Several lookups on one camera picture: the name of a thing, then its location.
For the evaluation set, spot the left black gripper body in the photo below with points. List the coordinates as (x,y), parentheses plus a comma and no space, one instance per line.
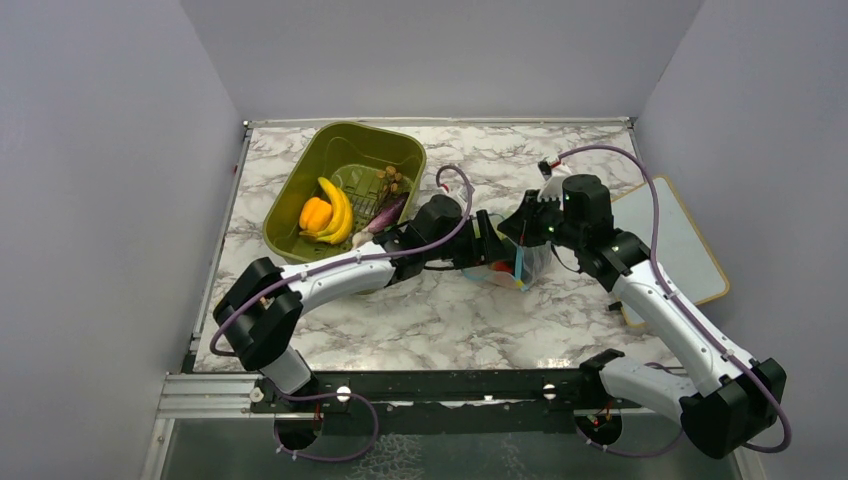
(471,251)

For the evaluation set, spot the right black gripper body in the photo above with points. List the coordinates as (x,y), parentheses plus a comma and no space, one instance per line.
(542,222)

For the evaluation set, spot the clear zip top bag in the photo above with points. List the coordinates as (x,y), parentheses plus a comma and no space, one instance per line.
(523,267)

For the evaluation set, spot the red fake tomato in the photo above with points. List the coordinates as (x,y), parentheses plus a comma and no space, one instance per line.
(503,267)

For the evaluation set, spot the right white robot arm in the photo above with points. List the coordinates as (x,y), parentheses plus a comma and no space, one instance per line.
(728,396)

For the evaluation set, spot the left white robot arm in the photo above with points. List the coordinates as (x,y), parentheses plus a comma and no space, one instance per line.
(259,313)

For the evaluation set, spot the purple fake eggplant in bin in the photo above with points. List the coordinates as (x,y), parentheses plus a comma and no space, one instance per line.
(388,216)

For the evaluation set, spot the brown fake nut cluster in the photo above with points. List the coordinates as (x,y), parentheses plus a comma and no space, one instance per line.
(390,181)

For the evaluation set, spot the white red fake radish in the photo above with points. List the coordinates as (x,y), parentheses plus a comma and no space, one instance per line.
(361,238)

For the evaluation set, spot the yellow fake banana bunch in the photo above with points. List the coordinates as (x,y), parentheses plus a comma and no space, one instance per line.
(340,227)

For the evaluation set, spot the orange fake bell pepper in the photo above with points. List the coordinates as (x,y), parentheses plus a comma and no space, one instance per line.
(315,215)

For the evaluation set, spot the olive green plastic bin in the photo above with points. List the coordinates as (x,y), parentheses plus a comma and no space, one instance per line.
(347,175)

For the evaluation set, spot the white board with yellow rim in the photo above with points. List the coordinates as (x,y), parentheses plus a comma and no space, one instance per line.
(682,251)

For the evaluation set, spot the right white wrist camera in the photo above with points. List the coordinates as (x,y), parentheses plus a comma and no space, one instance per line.
(553,173)

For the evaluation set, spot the black mounting rail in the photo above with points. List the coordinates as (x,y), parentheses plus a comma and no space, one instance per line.
(349,403)

